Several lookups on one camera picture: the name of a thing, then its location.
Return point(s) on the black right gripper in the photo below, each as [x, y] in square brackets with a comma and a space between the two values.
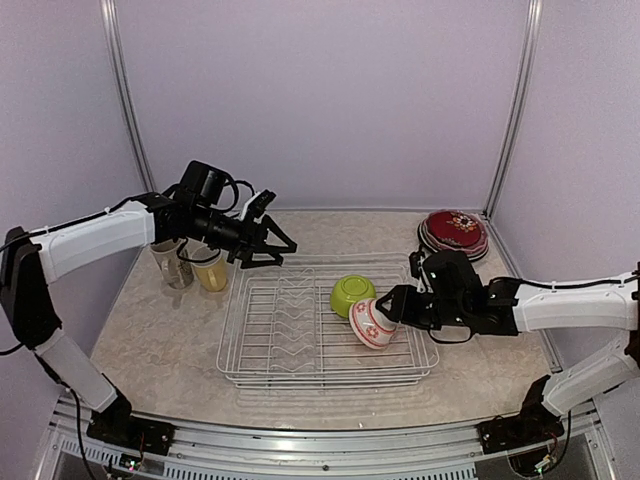
[403, 306]

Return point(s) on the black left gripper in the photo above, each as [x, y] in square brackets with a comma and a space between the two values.
[251, 235]

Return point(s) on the white red patterned bowl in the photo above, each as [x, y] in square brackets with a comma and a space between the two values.
[370, 325]

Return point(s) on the lime green bowl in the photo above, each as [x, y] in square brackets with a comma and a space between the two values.
[348, 290]

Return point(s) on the black rimmed cream plate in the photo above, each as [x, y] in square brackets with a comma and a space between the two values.
[474, 245]

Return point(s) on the pale yellow mug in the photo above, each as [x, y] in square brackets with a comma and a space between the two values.
[210, 268]

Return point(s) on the tall white patterned mug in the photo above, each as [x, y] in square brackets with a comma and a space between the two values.
[176, 273]

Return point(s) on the maroon scalloped plate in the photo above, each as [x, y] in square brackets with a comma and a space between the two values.
[462, 234]

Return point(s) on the dark brown small dish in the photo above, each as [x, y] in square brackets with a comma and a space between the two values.
[454, 228]

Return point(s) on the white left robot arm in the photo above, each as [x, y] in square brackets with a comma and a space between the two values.
[202, 206]

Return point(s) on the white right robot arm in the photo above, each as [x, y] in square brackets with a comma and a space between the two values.
[452, 294]

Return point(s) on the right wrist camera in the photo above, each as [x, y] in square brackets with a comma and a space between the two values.
[416, 260]

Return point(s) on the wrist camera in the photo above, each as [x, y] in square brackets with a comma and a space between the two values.
[416, 260]
[255, 207]

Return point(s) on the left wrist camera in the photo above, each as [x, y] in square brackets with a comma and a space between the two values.
[255, 207]

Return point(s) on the white wire dish rack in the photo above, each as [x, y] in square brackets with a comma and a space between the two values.
[280, 331]

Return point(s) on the aluminium front rail frame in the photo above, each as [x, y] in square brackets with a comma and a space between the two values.
[204, 450]

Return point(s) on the left aluminium corner post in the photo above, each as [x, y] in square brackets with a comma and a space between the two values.
[109, 15]

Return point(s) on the aluminium corner post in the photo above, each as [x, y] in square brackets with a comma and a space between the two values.
[109, 15]
[517, 106]

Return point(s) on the right aluminium corner post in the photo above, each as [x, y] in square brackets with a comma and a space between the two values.
[517, 106]

